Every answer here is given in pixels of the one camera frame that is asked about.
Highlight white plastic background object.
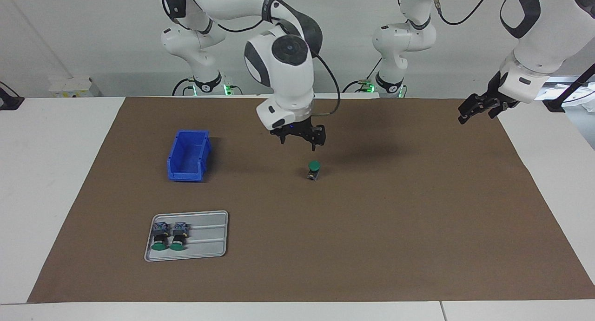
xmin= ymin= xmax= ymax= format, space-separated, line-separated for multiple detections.
xmin=525 ymin=76 xmax=595 ymax=112

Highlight blue plastic storage bin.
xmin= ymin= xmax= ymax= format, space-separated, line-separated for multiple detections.
xmin=166 ymin=130 xmax=212 ymax=182

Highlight brown paper table mat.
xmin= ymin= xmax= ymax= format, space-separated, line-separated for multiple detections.
xmin=27 ymin=97 xmax=595 ymax=304

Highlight silver metal tray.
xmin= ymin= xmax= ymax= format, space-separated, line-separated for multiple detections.
xmin=144 ymin=210 xmax=229 ymax=262

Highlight black table clamp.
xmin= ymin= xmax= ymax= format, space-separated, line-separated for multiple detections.
xmin=0 ymin=82 xmax=25 ymax=111

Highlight black slanted camera stand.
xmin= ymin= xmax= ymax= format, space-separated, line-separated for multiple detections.
xmin=543 ymin=63 xmax=595 ymax=113

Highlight black left arm base cable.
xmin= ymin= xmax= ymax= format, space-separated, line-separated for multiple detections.
xmin=343 ymin=59 xmax=384 ymax=93

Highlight black arm base cable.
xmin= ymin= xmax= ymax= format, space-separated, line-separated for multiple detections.
xmin=172 ymin=77 xmax=196 ymax=97
xmin=343 ymin=59 xmax=384 ymax=93

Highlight black right arm base cable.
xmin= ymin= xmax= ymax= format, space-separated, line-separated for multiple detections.
xmin=172 ymin=77 xmax=196 ymax=97

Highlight white wall box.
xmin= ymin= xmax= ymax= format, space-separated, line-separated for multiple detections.
xmin=49 ymin=76 xmax=102 ymax=98

